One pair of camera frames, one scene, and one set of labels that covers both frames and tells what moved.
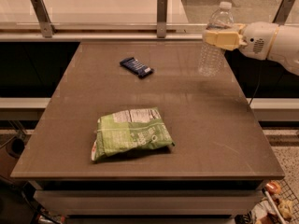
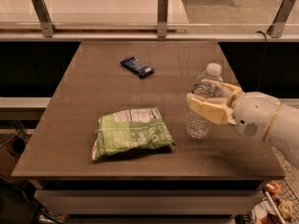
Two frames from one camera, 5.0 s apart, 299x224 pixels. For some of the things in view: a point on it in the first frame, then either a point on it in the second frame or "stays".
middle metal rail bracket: [162, 17] stays
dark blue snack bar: [136, 67] stays
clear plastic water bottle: [211, 61] → [208, 83]
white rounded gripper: [257, 41] → [253, 114]
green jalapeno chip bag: [129, 131] stays
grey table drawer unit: [149, 202] stays
